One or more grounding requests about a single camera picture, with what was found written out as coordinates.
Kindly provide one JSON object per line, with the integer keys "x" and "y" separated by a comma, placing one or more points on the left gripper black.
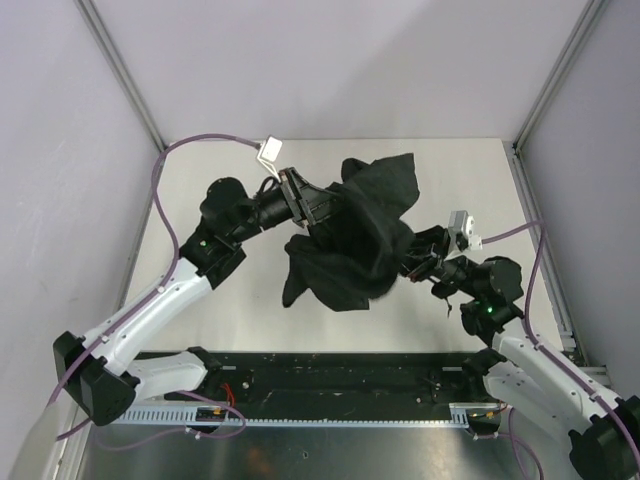
{"x": 294, "y": 197}

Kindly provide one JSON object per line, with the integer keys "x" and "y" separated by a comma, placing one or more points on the left aluminium frame post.
{"x": 116, "y": 62}

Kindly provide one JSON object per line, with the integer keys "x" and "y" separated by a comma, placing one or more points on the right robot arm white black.
{"x": 597, "y": 427}

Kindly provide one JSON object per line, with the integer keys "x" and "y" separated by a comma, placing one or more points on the slotted grey cable duct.
{"x": 192, "y": 414}

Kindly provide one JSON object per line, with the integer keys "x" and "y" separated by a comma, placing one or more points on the left aluminium table rail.
{"x": 125, "y": 297}

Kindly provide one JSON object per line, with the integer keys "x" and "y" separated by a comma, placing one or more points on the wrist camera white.
{"x": 268, "y": 153}
{"x": 462, "y": 230}

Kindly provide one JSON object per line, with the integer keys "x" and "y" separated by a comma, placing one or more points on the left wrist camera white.
{"x": 268, "y": 153}

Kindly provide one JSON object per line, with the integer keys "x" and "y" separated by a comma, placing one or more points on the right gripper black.
{"x": 423, "y": 252}

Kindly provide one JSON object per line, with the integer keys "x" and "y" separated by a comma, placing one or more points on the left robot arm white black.
{"x": 101, "y": 370}

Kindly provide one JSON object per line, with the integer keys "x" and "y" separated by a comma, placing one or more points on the right aluminium frame post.
{"x": 575, "y": 43}

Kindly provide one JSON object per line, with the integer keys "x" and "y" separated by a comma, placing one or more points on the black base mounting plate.
{"x": 441, "y": 377}

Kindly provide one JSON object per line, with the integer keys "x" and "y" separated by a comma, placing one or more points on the aluminium frame post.
{"x": 575, "y": 43}
{"x": 116, "y": 62}

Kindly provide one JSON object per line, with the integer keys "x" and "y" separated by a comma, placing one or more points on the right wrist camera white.
{"x": 462, "y": 230}

